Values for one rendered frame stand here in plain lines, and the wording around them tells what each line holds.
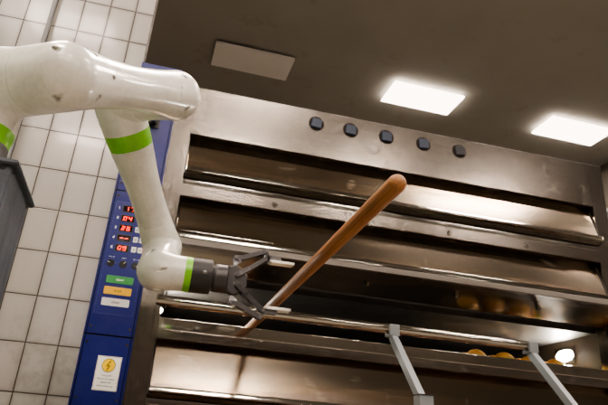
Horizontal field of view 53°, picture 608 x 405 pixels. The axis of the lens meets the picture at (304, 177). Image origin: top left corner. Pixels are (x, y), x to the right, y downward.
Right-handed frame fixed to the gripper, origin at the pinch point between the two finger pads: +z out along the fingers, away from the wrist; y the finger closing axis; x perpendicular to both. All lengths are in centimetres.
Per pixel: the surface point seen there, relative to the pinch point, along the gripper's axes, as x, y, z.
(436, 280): -40, -20, 64
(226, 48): -599, -501, 5
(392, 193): 78, 3, 0
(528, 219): -54, -57, 114
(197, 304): -16.2, 4.1, -22.2
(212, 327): -54, 4, -14
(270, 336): -54, 4, 7
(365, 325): -16.6, 4.4, 29.1
